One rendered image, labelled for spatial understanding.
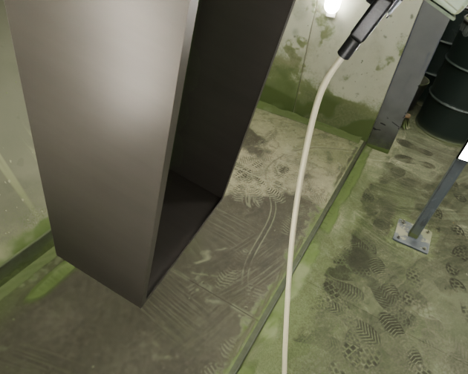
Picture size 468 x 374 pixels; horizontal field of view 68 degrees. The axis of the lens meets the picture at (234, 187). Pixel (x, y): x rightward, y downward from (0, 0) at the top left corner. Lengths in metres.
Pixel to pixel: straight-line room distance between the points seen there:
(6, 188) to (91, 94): 1.25
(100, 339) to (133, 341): 0.14
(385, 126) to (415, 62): 0.50
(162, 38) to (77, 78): 0.22
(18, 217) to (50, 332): 0.55
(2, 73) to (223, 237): 1.34
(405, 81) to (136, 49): 2.32
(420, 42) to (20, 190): 2.45
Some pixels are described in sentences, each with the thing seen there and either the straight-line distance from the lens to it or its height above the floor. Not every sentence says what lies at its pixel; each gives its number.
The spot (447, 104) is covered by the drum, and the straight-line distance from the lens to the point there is 3.32.
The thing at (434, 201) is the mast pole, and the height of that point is 0.32.
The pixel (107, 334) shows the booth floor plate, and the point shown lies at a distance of 1.71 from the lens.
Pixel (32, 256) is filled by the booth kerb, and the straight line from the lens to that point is 1.98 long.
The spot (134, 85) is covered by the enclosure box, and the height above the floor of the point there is 1.27.
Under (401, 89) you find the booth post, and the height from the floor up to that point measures 0.52.
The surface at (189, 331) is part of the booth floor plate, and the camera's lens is 1.66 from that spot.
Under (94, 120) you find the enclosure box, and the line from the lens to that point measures 0.74.
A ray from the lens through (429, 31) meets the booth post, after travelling 2.65.
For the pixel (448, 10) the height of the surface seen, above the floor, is 1.39.
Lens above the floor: 1.54
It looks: 42 degrees down
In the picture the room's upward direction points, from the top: 6 degrees clockwise
